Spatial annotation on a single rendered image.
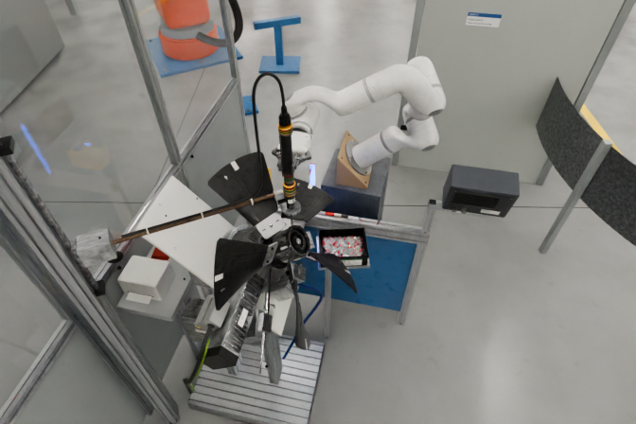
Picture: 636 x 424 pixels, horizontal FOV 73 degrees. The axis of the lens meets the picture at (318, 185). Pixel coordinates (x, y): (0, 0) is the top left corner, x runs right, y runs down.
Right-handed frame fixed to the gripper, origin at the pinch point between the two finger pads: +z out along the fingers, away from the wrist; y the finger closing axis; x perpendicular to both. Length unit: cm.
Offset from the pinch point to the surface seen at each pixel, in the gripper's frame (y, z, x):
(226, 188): 21.1, 4.1, -11.1
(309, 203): -3.5, -13.4, -30.8
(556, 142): -136, -143, -79
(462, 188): -62, -29, -26
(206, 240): 28.3, 13.1, -30.2
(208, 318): 17, 41, -32
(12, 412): 70, 74, -50
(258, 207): 10.1, 4.6, -17.7
